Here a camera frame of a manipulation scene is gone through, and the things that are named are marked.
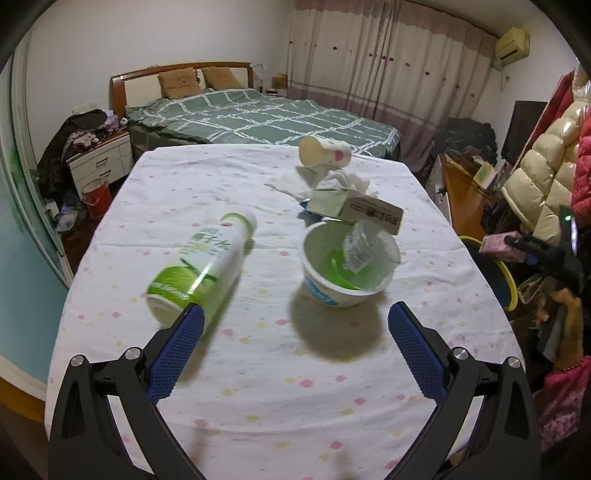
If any brown pillow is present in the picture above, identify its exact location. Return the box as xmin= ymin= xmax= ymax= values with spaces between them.
xmin=201 ymin=67 xmax=245 ymax=91
xmin=158 ymin=67 xmax=204 ymax=100

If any white tissue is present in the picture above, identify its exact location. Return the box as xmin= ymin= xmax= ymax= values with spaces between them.
xmin=266 ymin=166 xmax=370 ymax=202

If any black television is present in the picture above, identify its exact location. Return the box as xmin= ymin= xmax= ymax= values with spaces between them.
xmin=501 ymin=100 xmax=546 ymax=166

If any person's right hand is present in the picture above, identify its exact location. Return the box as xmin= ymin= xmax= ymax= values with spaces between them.
xmin=551 ymin=289 xmax=584 ymax=370

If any red bucket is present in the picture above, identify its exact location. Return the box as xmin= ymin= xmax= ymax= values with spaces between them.
xmin=81 ymin=179 xmax=112 ymax=220

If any wooden low cabinet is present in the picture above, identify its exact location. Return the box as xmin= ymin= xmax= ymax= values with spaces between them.
xmin=438 ymin=155 xmax=493 ymax=240

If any white dotted tablecloth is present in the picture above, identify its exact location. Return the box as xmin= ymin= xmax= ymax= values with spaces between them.
xmin=45 ymin=145 xmax=521 ymax=479

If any brown cardboard packet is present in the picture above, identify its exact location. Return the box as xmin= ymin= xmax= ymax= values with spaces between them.
xmin=339 ymin=194 xmax=404 ymax=235

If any clothes pile on cabinet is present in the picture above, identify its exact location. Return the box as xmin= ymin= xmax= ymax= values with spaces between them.
xmin=430 ymin=118 xmax=497 ymax=164

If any blue white small wrapper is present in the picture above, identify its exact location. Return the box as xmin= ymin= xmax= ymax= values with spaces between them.
xmin=300 ymin=199 xmax=315 ymax=213

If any green checked bed quilt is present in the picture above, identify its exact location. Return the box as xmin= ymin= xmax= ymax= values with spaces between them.
xmin=125 ymin=89 xmax=402 ymax=160

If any green white carton box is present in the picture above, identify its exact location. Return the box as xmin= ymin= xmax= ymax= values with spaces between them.
xmin=305 ymin=189 xmax=355 ymax=218

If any plastic label cup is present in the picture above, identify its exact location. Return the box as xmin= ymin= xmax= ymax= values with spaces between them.
xmin=342 ymin=220 xmax=401 ymax=274

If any wooden bed headboard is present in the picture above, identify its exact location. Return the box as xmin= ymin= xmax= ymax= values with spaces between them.
xmin=110 ymin=61 xmax=254 ymax=118

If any pink white curtain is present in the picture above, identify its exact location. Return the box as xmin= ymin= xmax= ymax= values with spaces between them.
xmin=287 ymin=1 xmax=497 ymax=172

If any white paper cup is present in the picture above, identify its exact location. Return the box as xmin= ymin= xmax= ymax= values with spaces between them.
xmin=298 ymin=136 xmax=352 ymax=168

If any brown right pillow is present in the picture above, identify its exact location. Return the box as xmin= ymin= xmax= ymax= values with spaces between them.
xmin=201 ymin=67 xmax=245 ymax=91

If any white plastic yogurt bowl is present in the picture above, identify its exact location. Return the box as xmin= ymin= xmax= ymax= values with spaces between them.
xmin=300 ymin=220 xmax=401 ymax=307

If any cream puffer jacket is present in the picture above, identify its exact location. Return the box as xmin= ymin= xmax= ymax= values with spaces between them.
xmin=501 ymin=100 xmax=590 ymax=246

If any wall air conditioner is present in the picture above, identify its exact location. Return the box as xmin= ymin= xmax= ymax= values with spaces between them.
xmin=495 ymin=27 xmax=531 ymax=66

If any black bin yellow rim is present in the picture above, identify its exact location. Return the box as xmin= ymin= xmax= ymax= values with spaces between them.
xmin=459 ymin=235 xmax=519 ymax=312

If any white nightstand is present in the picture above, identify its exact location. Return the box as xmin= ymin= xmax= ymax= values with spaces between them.
xmin=67 ymin=130 xmax=134 ymax=195

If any green white drink bottle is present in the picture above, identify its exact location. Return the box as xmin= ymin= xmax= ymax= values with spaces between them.
xmin=146 ymin=207 xmax=257 ymax=327

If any dark clothes pile on nightstand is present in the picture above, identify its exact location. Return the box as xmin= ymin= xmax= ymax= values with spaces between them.
xmin=37 ymin=109 xmax=107 ymax=206

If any brown left pillow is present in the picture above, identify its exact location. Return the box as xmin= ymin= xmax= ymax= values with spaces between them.
xmin=158 ymin=67 xmax=204 ymax=100

